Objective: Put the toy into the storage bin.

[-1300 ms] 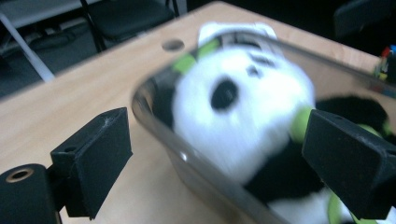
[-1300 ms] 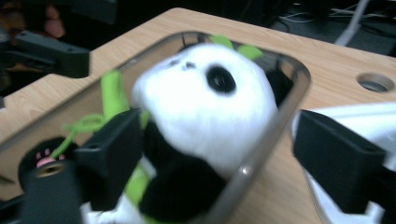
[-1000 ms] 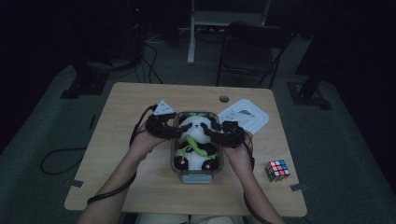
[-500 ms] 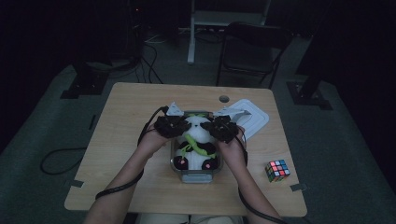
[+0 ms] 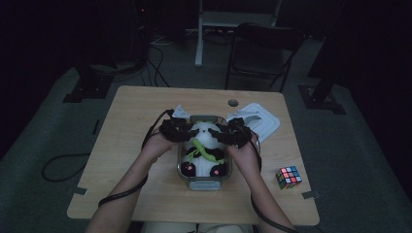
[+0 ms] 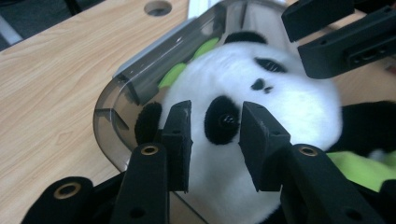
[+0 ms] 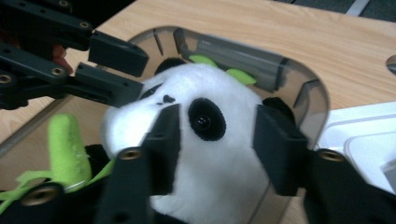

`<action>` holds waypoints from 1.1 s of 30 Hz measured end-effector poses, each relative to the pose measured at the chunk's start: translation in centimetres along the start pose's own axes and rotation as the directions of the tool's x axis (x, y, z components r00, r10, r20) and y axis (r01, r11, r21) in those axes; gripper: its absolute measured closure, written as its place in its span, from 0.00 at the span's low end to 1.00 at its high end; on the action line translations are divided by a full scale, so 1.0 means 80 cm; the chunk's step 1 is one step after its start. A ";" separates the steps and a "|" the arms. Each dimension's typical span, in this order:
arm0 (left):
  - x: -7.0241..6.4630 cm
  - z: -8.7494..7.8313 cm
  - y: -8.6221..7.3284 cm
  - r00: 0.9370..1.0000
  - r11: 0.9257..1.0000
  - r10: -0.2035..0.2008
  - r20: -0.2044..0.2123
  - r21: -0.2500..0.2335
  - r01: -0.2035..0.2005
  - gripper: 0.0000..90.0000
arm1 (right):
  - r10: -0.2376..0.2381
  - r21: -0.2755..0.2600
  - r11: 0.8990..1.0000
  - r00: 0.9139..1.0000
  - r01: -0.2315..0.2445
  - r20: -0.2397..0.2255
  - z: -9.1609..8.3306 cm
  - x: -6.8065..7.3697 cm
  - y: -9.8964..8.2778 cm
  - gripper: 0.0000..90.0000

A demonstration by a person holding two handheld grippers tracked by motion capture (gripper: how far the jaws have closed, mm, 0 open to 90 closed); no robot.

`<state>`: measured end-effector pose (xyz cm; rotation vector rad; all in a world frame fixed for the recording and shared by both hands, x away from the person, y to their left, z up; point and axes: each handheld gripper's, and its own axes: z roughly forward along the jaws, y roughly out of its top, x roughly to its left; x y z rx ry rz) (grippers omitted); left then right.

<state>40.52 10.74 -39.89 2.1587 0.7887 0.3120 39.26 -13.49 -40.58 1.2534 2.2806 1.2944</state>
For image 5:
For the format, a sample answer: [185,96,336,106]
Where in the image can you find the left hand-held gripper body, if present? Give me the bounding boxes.
[158,104,192,144]

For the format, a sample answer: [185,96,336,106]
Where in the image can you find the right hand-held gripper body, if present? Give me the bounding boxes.
[222,111,257,150]

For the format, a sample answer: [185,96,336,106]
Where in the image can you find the panda plush toy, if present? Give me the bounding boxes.
[180,120,228,178]

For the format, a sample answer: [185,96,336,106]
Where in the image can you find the white container lid grey handle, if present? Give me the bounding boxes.
[226,102,282,144]

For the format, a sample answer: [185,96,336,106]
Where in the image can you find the clear plastic storage container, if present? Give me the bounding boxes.
[176,115,234,192]

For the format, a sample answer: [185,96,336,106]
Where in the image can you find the person's left hand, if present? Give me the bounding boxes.
[141,127,178,163]

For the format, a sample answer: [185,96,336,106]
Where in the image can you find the person's right hand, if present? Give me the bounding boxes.
[226,139,262,183]

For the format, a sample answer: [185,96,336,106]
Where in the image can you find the colourful puzzle cube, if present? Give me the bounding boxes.
[275,165,303,190]

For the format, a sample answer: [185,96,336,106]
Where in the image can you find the black folding chair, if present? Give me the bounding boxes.
[224,22,306,94]

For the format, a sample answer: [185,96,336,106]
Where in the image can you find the black stand with square base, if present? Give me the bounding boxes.
[62,62,115,104]
[297,0,347,116]

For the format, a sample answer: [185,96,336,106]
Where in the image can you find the person's legs in light trousers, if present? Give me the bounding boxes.
[140,221,255,233]

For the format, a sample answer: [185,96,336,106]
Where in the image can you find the bundle of black floor cables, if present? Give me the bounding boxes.
[140,40,171,88]

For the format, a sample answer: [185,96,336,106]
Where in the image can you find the left hand-held gripper black cable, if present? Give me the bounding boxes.
[97,109,175,208]

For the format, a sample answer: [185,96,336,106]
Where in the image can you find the white metal desk frame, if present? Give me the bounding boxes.
[193,0,284,68]

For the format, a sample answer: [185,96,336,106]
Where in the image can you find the black floor cable loop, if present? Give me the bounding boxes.
[41,152,92,183]

